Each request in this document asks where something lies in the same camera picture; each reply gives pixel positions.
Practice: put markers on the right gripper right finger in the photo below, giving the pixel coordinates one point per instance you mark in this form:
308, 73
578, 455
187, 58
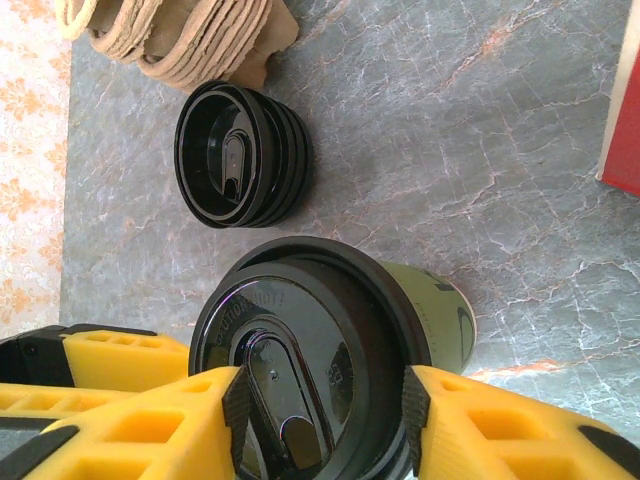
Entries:
500, 440

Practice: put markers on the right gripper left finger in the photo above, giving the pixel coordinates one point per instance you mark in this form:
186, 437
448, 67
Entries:
150, 440

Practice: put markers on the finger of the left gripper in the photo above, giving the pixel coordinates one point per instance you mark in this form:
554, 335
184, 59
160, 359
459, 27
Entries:
50, 400
125, 362

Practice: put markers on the green paper coffee cup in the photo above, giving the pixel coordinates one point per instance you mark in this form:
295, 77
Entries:
440, 310

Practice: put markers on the stack of pulp cup carriers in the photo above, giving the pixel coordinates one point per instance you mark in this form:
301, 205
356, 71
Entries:
210, 40

